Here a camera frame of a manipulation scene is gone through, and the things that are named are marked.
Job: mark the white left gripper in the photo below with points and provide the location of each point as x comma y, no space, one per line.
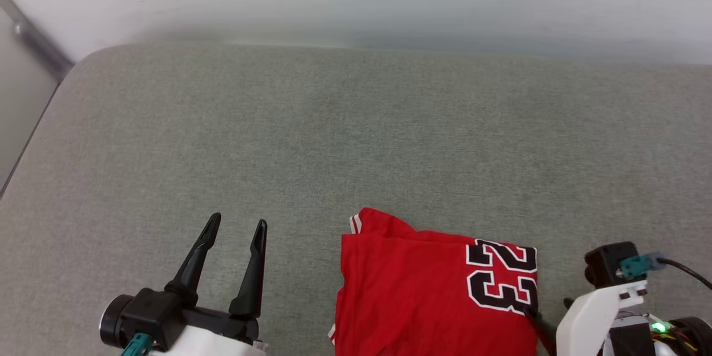
217,336

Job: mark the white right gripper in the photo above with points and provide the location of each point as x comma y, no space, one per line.
587,322

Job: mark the red and white basketball jersey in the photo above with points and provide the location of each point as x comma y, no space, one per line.
411,295

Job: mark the grey fabric sofa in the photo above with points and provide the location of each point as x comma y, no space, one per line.
334,139

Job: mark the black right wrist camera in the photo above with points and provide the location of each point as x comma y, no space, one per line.
606,264

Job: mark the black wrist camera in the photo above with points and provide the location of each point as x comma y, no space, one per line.
606,264
147,314

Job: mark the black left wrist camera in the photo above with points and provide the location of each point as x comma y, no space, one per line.
147,314

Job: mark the teal right camera connector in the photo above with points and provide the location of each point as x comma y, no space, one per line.
639,266

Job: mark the teal camera connector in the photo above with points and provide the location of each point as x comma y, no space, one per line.
639,266
136,345

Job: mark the teal left camera connector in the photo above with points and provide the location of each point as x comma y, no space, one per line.
136,345

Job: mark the grey metal wall rail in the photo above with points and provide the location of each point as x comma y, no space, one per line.
39,41

